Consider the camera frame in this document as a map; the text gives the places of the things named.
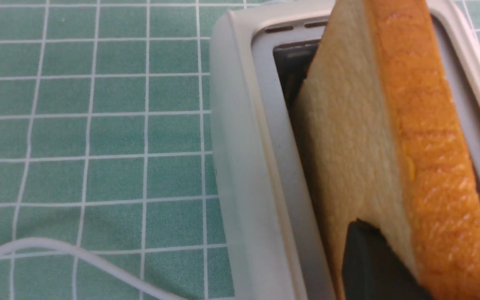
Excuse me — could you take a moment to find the toasted bread slice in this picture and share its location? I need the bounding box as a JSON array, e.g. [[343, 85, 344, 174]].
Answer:
[[291, 0, 480, 300]]

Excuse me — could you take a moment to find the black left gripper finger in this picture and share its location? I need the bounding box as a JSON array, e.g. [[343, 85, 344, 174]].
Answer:
[[342, 220, 433, 300]]

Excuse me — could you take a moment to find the white two-slot toaster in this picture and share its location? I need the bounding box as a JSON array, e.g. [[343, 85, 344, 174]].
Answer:
[[210, 0, 480, 300]]

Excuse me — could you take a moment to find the white toaster power cord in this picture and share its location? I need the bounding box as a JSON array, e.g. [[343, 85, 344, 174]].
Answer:
[[0, 237, 186, 300]]

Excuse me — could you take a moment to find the green checkered tablecloth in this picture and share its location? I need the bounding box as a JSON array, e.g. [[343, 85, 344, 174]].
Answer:
[[0, 0, 480, 300]]

